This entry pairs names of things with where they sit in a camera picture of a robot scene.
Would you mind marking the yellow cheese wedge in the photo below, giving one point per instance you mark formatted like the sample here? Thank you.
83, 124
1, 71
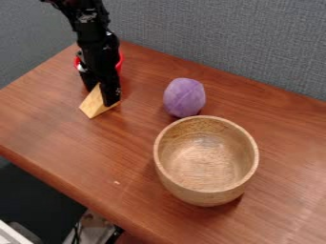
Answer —
92, 105

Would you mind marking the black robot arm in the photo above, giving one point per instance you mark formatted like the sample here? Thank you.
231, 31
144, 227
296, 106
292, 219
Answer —
85, 15

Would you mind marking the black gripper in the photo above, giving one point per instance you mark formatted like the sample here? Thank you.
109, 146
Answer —
100, 56

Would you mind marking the brown wooden bowl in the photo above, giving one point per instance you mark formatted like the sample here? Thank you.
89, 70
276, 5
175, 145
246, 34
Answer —
206, 158

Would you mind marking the red plastic cup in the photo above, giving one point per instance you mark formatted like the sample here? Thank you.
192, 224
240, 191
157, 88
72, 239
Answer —
120, 62

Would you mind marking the grey metal table frame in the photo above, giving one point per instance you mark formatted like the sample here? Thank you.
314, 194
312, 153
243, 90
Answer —
93, 230

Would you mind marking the purple ball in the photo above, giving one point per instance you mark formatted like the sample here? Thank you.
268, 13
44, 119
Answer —
184, 97

